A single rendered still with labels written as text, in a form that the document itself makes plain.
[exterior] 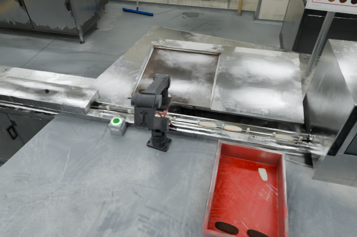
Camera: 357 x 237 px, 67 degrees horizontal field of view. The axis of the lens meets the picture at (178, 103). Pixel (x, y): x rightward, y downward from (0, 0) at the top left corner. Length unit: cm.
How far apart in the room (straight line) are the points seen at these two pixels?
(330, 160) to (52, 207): 126
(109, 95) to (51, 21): 265
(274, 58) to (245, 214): 110
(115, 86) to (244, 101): 87
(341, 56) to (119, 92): 129
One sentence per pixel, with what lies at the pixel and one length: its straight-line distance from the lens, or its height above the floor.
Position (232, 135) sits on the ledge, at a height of 86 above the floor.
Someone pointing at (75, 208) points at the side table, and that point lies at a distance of 136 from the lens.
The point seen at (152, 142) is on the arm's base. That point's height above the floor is 85.
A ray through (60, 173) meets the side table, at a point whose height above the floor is 82.
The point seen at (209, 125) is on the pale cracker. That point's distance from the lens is 153.
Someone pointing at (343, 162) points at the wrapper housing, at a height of 98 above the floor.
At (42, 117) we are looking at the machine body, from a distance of 190.
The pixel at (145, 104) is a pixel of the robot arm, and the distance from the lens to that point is 101.
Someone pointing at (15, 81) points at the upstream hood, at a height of 92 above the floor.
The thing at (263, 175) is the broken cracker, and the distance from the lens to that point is 141.
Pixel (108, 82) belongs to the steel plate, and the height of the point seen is 82.
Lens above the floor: 196
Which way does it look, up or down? 41 degrees down
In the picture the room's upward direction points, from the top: straight up
